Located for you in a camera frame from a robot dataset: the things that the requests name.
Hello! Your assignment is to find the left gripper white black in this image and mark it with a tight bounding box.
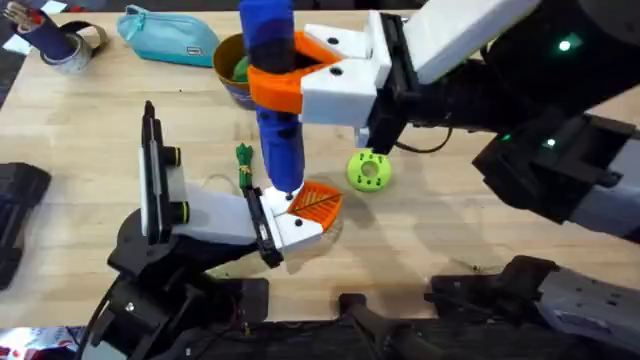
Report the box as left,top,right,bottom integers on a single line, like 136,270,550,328
107,167,344,281

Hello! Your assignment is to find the green toy vegetable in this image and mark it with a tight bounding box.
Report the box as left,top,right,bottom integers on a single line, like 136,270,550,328
235,142,256,191

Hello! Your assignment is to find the green disc with holes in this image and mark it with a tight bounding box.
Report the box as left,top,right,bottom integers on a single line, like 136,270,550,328
346,148,393,194

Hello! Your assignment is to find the blue tub with toys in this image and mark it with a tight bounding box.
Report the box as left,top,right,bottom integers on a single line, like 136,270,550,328
211,32,262,111

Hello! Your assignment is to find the black left wrist plate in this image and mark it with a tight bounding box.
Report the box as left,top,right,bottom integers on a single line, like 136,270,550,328
138,99,169,246

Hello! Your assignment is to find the teal zip pouch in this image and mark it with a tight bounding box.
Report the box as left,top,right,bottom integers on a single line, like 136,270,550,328
116,4,222,69

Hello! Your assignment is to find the grey tape roll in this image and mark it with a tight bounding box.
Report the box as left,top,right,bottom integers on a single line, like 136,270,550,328
39,20,109,76

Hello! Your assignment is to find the black case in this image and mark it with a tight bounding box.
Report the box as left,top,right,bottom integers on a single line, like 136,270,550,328
0,162,53,292

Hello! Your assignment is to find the dark blue pen cup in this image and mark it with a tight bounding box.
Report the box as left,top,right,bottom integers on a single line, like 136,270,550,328
1,0,77,62

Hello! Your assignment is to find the colourful printed bag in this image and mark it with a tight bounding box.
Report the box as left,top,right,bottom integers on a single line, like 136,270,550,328
0,326,87,360

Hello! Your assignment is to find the black cable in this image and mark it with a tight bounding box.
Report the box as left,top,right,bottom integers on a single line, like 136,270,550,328
393,125,454,155

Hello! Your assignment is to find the black rail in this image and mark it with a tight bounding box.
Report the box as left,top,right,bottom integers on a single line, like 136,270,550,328
164,292,640,360

